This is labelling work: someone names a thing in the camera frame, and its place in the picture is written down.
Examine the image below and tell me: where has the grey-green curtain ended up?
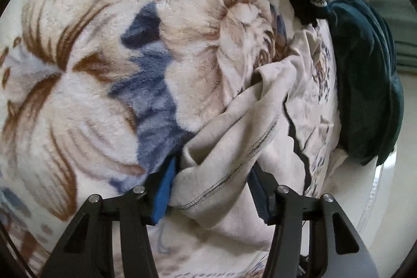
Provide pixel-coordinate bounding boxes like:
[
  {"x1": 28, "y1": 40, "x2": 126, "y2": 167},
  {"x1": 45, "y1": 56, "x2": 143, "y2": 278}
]
[{"x1": 352, "y1": 0, "x2": 417, "y2": 70}]

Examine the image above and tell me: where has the floral plush bed blanket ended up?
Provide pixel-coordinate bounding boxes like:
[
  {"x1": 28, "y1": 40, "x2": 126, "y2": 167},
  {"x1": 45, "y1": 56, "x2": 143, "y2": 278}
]
[{"x1": 0, "y1": 0, "x2": 342, "y2": 278}]

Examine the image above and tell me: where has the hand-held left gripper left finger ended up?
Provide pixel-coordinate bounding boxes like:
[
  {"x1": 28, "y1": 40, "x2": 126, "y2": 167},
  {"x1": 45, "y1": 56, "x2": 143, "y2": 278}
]
[{"x1": 41, "y1": 157, "x2": 178, "y2": 278}]

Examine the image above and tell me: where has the beige long-sleeve shirt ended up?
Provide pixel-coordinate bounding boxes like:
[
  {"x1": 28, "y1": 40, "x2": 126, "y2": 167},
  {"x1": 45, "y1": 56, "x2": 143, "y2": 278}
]
[{"x1": 169, "y1": 27, "x2": 326, "y2": 252}]

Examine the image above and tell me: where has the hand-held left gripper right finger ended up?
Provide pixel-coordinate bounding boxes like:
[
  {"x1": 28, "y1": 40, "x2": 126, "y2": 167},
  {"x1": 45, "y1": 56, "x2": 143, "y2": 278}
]
[{"x1": 249, "y1": 161, "x2": 382, "y2": 278}]

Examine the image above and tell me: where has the white bed headboard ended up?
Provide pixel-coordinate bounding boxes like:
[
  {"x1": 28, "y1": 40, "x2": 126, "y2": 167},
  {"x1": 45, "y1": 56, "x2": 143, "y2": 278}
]
[{"x1": 309, "y1": 148, "x2": 417, "y2": 278}]

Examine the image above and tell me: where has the dark teal plush blanket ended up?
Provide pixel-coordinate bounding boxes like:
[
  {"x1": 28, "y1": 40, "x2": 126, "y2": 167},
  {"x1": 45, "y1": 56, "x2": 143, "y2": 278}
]
[{"x1": 326, "y1": 0, "x2": 404, "y2": 166}]

